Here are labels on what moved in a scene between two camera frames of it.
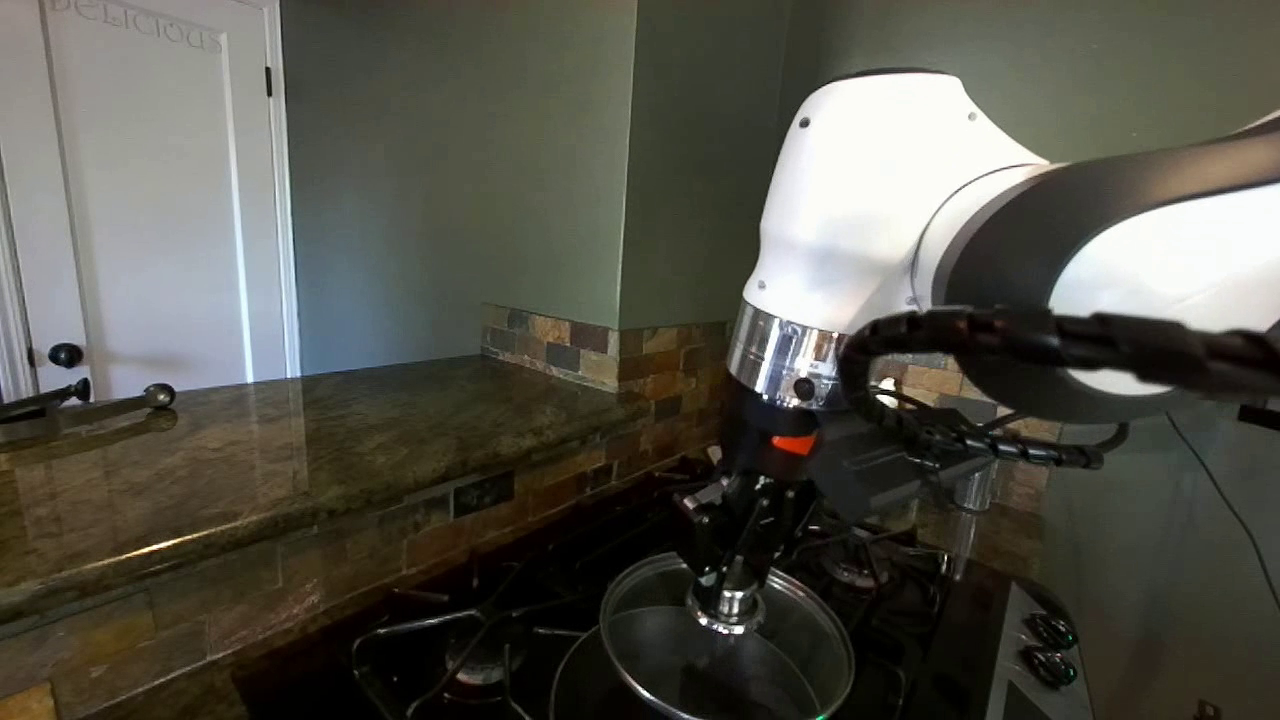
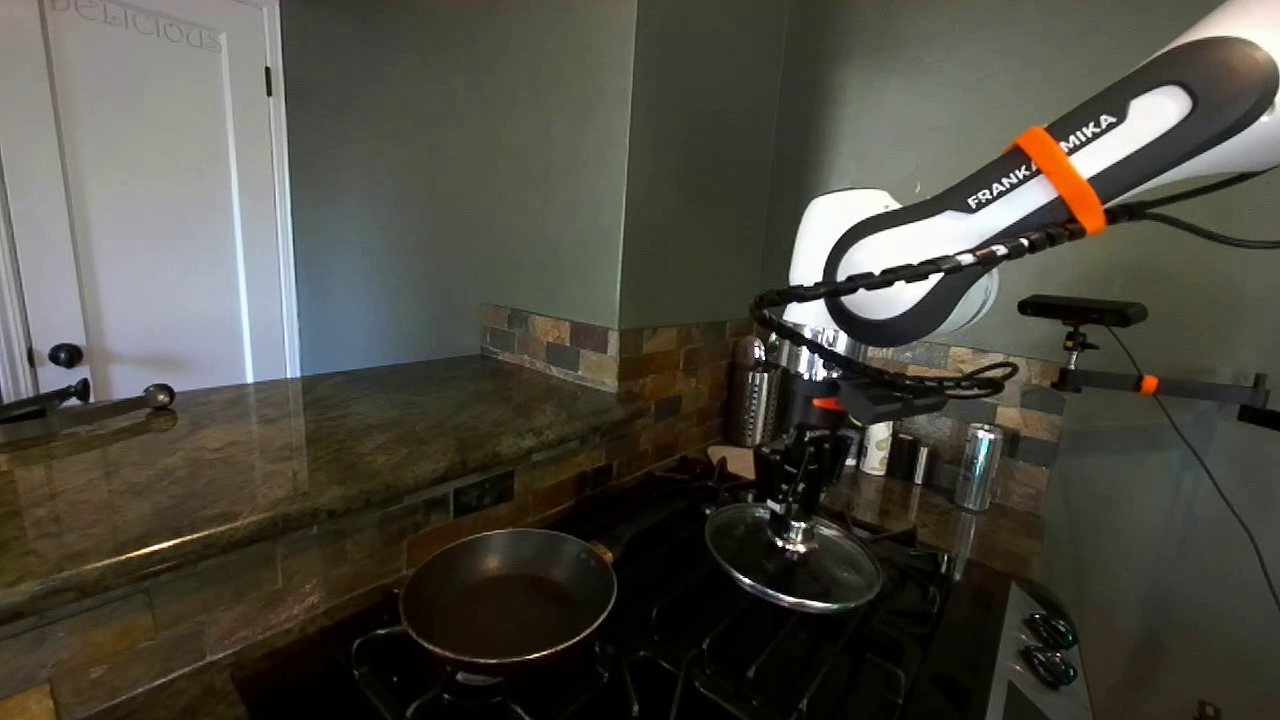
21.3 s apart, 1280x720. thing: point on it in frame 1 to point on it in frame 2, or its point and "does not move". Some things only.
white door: (148, 198) does not move
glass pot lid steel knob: (662, 660) to (829, 573)
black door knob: (66, 352) does not move
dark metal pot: (625, 674) to (505, 594)
